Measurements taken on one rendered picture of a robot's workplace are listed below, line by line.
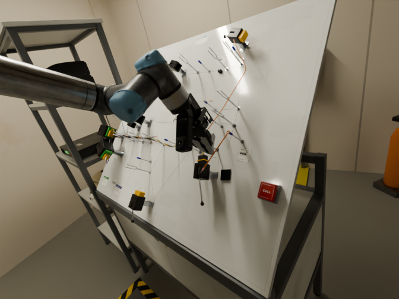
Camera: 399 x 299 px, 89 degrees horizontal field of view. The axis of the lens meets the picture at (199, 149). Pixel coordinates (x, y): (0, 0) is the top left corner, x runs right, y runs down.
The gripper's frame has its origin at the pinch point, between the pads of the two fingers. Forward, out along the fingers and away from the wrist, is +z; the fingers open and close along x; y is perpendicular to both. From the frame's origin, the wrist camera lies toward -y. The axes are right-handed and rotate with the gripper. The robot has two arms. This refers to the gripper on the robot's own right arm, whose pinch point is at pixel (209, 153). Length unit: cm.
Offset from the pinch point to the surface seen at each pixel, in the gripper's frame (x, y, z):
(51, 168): 238, 18, 13
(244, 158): -7.5, 4.8, 9.4
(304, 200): -17, 14, 52
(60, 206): 245, -9, 51
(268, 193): -17.4, -7.9, 11.6
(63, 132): 96, 8, -23
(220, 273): -0.9, -29.6, 25.3
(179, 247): 18.2, -25.5, 23.4
